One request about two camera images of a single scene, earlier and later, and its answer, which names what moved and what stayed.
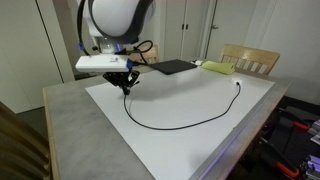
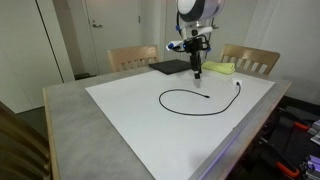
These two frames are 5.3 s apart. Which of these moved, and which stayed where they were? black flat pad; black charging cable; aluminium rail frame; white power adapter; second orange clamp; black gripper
Moved: black gripper; black charging cable
Stayed: aluminium rail frame; white power adapter; second orange clamp; black flat pad
